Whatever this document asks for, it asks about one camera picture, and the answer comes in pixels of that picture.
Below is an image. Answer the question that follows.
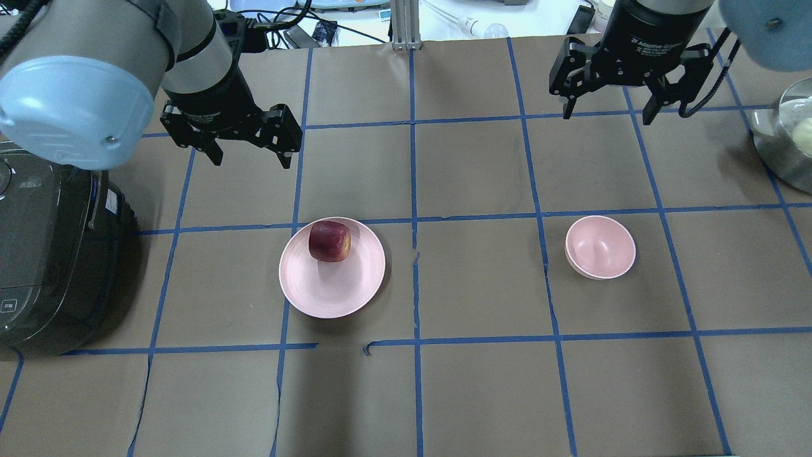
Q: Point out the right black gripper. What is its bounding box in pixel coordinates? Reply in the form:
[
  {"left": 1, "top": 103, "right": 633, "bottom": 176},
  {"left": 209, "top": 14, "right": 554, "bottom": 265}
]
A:
[{"left": 550, "top": 1, "right": 713, "bottom": 126}]

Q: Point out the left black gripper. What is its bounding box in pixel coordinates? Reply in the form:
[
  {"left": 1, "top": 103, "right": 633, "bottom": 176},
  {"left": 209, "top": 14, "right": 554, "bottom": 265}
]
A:
[{"left": 160, "top": 67, "right": 303, "bottom": 169}]

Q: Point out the red apple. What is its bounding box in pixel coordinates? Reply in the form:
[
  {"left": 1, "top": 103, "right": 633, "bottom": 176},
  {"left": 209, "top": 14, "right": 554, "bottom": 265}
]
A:
[{"left": 308, "top": 220, "right": 351, "bottom": 263}]

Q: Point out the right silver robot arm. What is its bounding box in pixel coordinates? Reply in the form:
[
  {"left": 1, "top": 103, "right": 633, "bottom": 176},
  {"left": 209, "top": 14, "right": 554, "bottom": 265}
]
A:
[{"left": 548, "top": 1, "right": 811, "bottom": 125}]

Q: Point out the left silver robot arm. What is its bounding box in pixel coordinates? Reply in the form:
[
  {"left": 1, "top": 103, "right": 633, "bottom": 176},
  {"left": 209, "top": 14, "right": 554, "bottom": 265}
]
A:
[{"left": 1, "top": 1, "right": 303, "bottom": 170}]

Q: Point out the small pink bowl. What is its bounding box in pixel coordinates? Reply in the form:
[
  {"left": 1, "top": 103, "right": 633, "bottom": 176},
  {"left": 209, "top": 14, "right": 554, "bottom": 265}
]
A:
[{"left": 565, "top": 216, "right": 637, "bottom": 281}]

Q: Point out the pink plate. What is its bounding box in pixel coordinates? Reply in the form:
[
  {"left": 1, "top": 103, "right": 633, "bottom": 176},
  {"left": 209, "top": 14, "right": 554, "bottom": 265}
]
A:
[{"left": 278, "top": 216, "right": 388, "bottom": 319}]

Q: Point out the steel pot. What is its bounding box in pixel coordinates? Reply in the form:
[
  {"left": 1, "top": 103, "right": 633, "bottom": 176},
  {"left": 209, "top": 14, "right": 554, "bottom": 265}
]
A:
[{"left": 749, "top": 77, "right": 811, "bottom": 194}]

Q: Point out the dark grey rice cooker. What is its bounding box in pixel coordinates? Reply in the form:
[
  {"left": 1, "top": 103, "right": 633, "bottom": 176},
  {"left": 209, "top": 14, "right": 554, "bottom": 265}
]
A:
[{"left": 1, "top": 141, "right": 136, "bottom": 361}]

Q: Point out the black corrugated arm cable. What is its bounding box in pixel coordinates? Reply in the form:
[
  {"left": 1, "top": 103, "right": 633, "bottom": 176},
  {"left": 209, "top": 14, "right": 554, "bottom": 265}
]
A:
[{"left": 678, "top": 29, "right": 743, "bottom": 119}]

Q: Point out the aluminium frame post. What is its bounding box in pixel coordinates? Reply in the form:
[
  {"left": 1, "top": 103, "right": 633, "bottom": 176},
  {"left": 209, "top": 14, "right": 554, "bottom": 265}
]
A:
[{"left": 390, "top": 0, "right": 422, "bottom": 50}]

